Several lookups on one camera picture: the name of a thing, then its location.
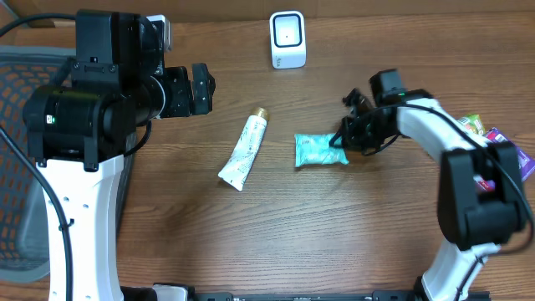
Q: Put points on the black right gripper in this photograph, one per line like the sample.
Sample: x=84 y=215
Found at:
x=349 y=135

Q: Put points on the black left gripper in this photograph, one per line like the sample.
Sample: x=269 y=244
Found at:
x=185 y=102

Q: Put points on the teal snack wrapper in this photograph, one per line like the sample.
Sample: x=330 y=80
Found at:
x=315 y=150

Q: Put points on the white tube gold cap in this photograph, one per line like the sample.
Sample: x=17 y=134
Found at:
x=238 y=167

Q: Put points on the green juice pouch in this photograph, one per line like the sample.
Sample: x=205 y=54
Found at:
x=473 y=122

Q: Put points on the purple pad package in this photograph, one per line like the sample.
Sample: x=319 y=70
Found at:
x=526 y=162

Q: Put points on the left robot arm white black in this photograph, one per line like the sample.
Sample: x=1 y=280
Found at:
x=78 y=135

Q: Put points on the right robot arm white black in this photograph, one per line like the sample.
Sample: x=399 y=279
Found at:
x=481 y=202

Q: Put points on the white barcode scanner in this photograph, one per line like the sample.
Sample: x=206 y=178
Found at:
x=288 y=40

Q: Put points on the black mesh basket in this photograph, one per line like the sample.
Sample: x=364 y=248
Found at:
x=24 y=231

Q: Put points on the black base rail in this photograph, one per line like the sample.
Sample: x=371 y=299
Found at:
x=377 y=295

